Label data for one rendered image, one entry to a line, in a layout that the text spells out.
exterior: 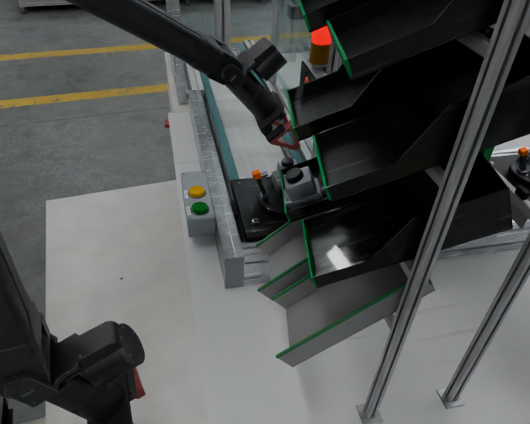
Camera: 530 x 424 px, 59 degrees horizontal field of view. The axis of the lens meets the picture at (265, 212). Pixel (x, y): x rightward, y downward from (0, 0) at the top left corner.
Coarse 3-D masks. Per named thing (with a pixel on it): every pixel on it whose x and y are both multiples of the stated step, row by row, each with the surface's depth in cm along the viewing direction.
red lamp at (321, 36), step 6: (318, 30) 112; (324, 30) 111; (312, 36) 114; (318, 36) 112; (324, 36) 112; (330, 36) 113; (312, 42) 114; (318, 42) 113; (324, 42) 113; (330, 42) 114
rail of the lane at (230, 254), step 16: (192, 96) 168; (192, 112) 162; (208, 128) 150; (208, 144) 144; (208, 160) 136; (208, 176) 129; (224, 192) 124; (224, 208) 119; (224, 224) 114; (224, 240) 109; (240, 240) 110; (224, 256) 105; (240, 256) 105; (224, 272) 109; (240, 272) 108
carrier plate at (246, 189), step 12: (240, 180) 127; (252, 180) 127; (264, 180) 127; (240, 192) 123; (252, 192) 123; (240, 204) 118; (252, 204) 119; (240, 216) 116; (252, 216) 115; (264, 216) 115; (252, 228) 111; (264, 228) 112; (276, 228) 112; (252, 240) 110
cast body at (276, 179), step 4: (280, 160) 114; (284, 160) 112; (288, 160) 112; (292, 160) 113; (280, 164) 113; (284, 164) 111; (288, 164) 111; (292, 164) 112; (280, 168) 112; (272, 172) 116; (276, 172) 115; (272, 176) 116; (276, 176) 114; (272, 180) 117; (276, 180) 113; (280, 180) 113; (276, 184) 113; (280, 184) 114; (276, 188) 114; (280, 188) 114
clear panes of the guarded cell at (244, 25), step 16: (192, 0) 209; (208, 0) 211; (240, 0) 214; (256, 0) 215; (272, 0) 217; (192, 16) 214; (208, 16) 215; (240, 16) 218; (256, 16) 220; (208, 32) 220; (240, 32) 223; (256, 32) 225
